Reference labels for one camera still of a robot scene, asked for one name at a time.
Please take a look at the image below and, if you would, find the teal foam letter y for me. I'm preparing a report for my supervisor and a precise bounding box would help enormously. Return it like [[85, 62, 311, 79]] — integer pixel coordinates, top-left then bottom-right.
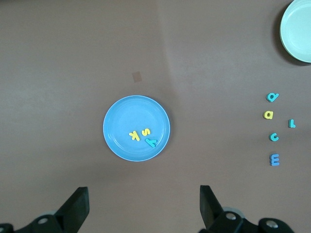
[[144, 137, 158, 149]]

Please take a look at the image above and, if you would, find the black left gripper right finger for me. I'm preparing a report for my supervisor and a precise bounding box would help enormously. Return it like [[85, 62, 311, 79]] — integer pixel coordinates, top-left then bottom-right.
[[199, 184, 295, 233]]

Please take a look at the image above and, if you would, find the blue foam letter m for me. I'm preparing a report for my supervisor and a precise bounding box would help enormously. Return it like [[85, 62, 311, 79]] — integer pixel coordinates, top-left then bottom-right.
[[269, 153, 281, 167]]

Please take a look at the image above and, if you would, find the pale green plate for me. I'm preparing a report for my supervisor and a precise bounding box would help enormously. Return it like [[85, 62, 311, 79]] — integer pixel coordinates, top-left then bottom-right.
[[279, 0, 311, 63]]

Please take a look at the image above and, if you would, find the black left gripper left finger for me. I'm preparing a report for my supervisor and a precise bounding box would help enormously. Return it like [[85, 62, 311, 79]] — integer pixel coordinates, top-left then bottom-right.
[[0, 186, 90, 233]]

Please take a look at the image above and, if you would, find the blue plate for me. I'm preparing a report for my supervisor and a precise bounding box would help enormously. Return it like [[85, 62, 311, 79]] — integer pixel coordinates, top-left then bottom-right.
[[102, 95, 171, 162]]

